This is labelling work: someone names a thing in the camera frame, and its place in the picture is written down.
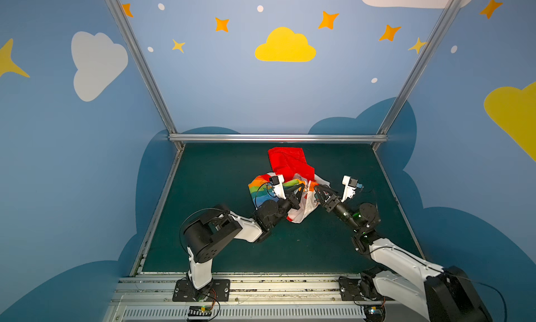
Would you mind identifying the aluminium frame post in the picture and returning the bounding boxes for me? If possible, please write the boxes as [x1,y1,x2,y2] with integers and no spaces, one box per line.
[105,0,177,136]
[371,0,463,152]

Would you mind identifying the left aluminium frame post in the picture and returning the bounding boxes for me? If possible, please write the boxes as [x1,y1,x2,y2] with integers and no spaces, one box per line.
[105,0,177,136]

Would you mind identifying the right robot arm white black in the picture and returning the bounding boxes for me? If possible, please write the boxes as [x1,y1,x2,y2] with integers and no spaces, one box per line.
[315,185,492,321]

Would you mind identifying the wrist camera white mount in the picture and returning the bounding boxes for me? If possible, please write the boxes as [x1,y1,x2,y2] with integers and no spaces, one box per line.
[341,175,364,202]
[269,175,286,199]

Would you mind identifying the rainbow white red children's jacket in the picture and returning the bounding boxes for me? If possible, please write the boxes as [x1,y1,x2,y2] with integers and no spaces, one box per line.
[248,147,330,224]

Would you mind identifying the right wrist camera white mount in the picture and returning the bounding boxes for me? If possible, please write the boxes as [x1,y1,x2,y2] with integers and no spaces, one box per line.
[341,175,364,202]

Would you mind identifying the left small circuit board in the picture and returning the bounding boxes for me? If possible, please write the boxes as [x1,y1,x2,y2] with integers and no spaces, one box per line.
[186,306,213,321]

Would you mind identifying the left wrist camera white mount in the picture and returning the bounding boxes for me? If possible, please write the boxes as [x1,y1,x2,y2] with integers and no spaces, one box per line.
[269,175,286,199]

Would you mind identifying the small circuit board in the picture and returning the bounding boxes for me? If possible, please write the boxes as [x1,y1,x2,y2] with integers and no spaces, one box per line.
[364,305,386,322]
[186,306,213,321]

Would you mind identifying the back horizontal aluminium bar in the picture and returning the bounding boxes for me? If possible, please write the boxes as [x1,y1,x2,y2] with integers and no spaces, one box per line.
[168,133,388,143]

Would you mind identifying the aluminium mounting rail base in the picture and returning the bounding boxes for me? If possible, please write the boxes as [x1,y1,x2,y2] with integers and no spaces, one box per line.
[102,273,466,322]

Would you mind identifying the green table mat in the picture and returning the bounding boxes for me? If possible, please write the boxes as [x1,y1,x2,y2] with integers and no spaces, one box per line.
[142,143,418,273]

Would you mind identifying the right small circuit board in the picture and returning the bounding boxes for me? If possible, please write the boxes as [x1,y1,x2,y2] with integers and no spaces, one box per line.
[364,305,386,322]

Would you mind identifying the right aluminium frame post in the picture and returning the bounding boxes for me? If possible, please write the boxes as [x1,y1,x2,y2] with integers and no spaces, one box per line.
[371,0,463,152]

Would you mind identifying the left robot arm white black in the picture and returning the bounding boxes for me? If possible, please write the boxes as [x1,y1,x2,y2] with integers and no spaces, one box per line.
[181,183,306,291]

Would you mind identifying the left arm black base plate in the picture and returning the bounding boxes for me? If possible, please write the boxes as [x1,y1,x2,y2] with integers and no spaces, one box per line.
[172,277,230,302]

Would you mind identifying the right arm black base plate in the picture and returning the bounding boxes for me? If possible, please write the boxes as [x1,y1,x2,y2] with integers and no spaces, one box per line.
[338,276,394,302]

